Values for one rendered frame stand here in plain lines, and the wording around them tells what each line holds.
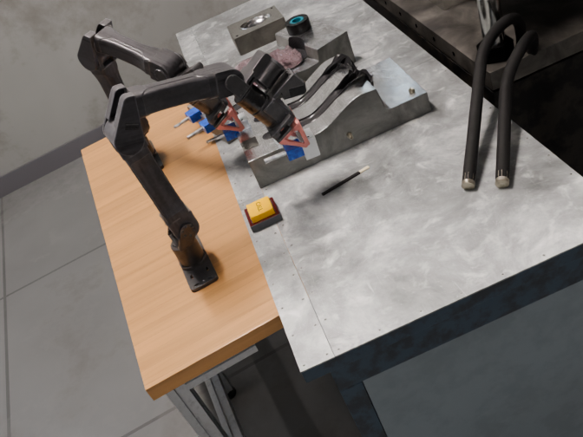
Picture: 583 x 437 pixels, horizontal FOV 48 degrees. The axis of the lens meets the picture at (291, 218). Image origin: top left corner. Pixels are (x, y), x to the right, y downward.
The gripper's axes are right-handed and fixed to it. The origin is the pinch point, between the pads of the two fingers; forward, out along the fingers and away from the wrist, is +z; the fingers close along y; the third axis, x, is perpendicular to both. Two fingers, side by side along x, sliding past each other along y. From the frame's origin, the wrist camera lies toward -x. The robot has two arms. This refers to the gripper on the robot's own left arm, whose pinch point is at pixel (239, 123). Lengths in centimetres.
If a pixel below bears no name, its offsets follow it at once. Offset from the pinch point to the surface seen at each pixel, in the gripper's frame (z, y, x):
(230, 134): -0.6, -1.8, 3.6
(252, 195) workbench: 7.0, -20.1, 9.1
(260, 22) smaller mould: 16, 77, -17
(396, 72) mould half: 26.8, -2.4, -37.7
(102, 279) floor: 35, 87, 121
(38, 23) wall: -31, 222, 73
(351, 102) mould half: 12.5, -18.6, -25.5
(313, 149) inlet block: 5.2, -31.3, -12.8
